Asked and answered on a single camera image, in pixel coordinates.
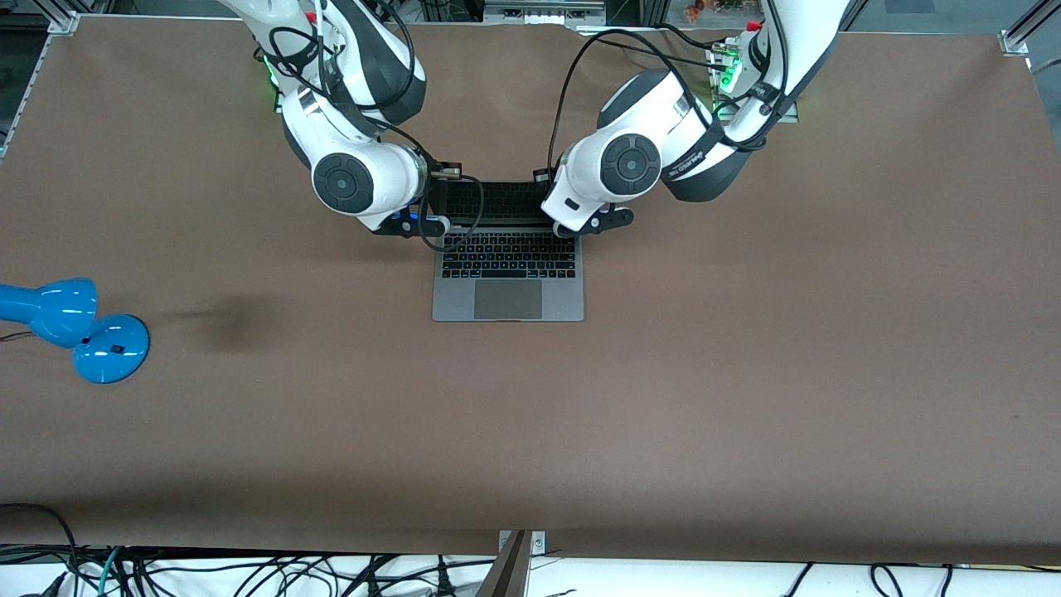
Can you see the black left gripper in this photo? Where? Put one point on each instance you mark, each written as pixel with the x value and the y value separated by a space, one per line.
pixel 544 177

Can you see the grey laptop with black keyboard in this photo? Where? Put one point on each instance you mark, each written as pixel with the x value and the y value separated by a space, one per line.
pixel 507 303

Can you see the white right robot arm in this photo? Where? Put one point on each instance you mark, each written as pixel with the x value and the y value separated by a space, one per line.
pixel 342 181

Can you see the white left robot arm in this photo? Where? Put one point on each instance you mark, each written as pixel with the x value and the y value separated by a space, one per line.
pixel 630 163

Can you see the grey power strip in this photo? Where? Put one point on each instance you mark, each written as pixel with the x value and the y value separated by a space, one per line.
pixel 543 12

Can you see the orange background object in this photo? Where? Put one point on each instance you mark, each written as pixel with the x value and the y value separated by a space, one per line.
pixel 700 10

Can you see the brown table cover sheet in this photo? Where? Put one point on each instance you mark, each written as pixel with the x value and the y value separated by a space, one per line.
pixel 746 414

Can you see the blue desk lamp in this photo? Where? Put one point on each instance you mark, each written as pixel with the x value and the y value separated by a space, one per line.
pixel 108 348

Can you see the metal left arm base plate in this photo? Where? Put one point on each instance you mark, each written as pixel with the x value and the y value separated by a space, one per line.
pixel 792 112

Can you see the small metal table bracket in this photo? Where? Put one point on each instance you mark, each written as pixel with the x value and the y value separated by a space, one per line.
pixel 539 543

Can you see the dark camera mount pole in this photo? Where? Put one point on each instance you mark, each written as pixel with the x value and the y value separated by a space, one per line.
pixel 507 576

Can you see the aluminium frame post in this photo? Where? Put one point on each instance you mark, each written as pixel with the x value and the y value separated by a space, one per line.
pixel 1024 33
pixel 62 18

